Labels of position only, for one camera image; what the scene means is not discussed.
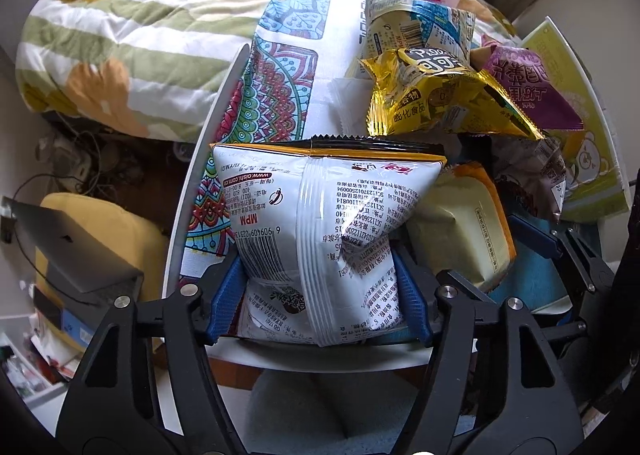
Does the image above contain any floral striped blanket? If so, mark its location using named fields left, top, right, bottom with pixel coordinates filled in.
left=15, top=0, right=516, bottom=143

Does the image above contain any beige snack packet orange edge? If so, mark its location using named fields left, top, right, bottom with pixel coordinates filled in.
left=405, top=161, right=518, bottom=293

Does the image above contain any grey laptop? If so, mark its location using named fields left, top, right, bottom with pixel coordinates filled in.
left=0, top=195, right=146, bottom=306

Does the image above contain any pale teal snack packet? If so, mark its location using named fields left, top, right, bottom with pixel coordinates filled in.
left=362, top=0, right=477, bottom=66

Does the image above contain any patterned teal table mat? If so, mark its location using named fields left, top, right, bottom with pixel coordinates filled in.
left=177, top=0, right=571, bottom=311

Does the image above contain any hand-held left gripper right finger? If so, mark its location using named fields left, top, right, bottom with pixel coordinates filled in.
left=395, top=251, right=587, bottom=455

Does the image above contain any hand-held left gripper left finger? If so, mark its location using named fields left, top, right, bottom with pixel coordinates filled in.
left=54, top=254, right=262, bottom=455

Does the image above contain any yellow cushion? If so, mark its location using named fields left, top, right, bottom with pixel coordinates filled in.
left=35, top=192, right=171, bottom=351

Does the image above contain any white snack bag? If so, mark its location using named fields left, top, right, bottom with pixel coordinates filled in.
left=209, top=132, right=447, bottom=348

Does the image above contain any green cardboard box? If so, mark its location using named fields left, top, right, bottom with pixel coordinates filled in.
left=520, top=15, right=632, bottom=223

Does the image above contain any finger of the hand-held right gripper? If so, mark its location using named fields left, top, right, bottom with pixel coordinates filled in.
left=529, top=306, right=590, bottom=352
left=507, top=212, right=616, bottom=297

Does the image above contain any blue box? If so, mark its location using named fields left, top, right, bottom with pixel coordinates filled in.
left=60, top=307, right=96, bottom=351

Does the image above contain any black cable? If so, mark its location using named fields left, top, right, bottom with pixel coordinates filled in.
left=10, top=172, right=68, bottom=286

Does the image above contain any brown snack packet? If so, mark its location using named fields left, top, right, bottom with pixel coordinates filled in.
left=492, top=132, right=568, bottom=223

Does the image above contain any purple snack packet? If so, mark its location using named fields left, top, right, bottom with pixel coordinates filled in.
left=480, top=45, right=585, bottom=131

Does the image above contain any gold snack packet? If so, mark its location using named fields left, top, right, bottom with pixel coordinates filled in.
left=360, top=48, right=546, bottom=141

